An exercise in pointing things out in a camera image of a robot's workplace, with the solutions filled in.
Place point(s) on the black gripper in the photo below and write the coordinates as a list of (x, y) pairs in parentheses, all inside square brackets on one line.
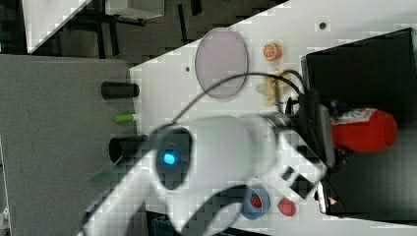
[(314, 127)]

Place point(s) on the red plush ketchup bottle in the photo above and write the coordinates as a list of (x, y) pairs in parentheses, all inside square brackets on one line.
[(364, 130)]

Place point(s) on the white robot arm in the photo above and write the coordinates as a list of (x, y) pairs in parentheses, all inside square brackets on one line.
[(211, 171)]

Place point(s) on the silver black toaster oven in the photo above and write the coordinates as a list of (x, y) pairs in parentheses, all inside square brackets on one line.
[(369, 89)]

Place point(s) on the peeled banana toy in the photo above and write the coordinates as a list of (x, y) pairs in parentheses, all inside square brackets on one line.
[(271, 89)]

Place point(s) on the orange slice toy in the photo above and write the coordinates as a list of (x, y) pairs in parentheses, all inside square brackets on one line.
[(272, 51)]

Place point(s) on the strawberry toy on table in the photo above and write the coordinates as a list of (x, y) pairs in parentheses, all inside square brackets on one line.
[(287, 207)]

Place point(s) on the strawberry toy in cup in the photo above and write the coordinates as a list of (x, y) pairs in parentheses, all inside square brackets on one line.
[(256, 202)]

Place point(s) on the blue cup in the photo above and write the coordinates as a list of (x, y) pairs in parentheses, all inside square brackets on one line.
[(251, 212)]

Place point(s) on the grey round plate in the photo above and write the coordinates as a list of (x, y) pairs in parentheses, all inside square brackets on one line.
[(221, 53)]

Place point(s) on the green toy vegetable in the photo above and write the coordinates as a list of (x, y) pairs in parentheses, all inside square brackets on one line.
[(123, 118)]

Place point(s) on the green slotted spatula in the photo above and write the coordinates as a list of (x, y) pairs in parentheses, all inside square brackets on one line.
[(106, 175)]

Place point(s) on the black cylinder post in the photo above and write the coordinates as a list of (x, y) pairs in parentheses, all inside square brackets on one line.
[(111, 90)]

